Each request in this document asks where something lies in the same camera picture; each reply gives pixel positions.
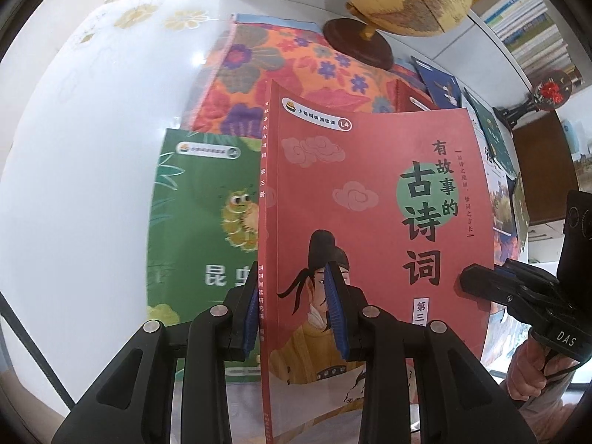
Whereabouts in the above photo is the dark green tulip cover book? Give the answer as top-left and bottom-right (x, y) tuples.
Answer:
(462, 88), (519, 172)

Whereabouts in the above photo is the green caterpillar cover book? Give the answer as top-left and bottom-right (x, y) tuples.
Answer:
(147, 127), (269, 380)

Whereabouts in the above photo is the row of pale books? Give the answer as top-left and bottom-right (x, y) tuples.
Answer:
(481, 0), (583, 79)

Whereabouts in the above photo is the brown wooden cabinet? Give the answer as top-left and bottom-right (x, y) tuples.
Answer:
(511, 102), (592, 227)

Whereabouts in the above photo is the blue eagle cover book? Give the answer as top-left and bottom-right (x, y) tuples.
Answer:
(411, 55), (465, 112)

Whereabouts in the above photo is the person's right hand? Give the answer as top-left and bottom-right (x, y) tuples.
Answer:
(505, 332), (575, 402)

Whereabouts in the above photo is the red poetry book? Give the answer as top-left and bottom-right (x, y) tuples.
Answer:
(395, 78), (438, 114)
(256, 78), (491, 444)

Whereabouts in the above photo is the person's right forearm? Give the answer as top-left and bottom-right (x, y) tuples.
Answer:
(518, 363), (590, 428)

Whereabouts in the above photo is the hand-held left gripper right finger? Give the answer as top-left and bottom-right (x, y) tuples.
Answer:
(323, 263), (539, 444)

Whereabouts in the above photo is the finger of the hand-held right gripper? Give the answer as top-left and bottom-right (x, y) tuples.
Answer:
(494, 258), (559, 290)
(458, 263), (539, 321)

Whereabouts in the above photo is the round embroidered flower ornament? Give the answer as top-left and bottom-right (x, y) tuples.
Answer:
(492, 70), (574, 130)

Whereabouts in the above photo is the orange floral cloth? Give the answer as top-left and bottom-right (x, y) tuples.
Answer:
(187, 14), (433, 139)

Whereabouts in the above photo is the white nature scene book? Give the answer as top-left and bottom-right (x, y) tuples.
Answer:
(490, 166), (524, 260)

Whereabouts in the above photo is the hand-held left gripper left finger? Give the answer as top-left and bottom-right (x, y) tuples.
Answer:
(51, 267), (260, 444)

